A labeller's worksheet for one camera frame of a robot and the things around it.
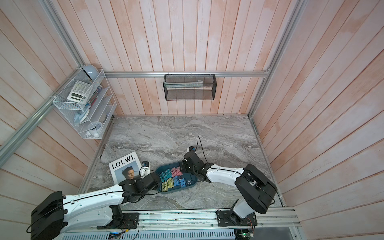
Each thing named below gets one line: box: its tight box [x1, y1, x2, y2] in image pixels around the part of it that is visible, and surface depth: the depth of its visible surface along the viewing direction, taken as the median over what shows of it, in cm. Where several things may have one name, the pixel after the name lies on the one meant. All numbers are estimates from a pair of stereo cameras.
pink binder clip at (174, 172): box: [171, 167, 177, 178], surface depth 90 cm
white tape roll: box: [86, 121, 103, 138], surface depth 92 cm
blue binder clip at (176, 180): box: [173, 175, 181, 187], surface depth 86 cm
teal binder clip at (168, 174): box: [165, 168, 173, 180], surface depth 88 cm
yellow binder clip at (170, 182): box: [167, 177, 174, 188], surface depth 86 cm
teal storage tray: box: [156, 162, 197, 194], surface depth 87 cm
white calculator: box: [66, 80, 93, 105], surface depth 77 cm
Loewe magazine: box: [108, 151, 142, 185], surface depth 90 cm
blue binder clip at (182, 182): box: [178, 178, 186, 188], surface depth 86 cm
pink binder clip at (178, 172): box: [175, 166, 183, 176], surface depth 90 cm
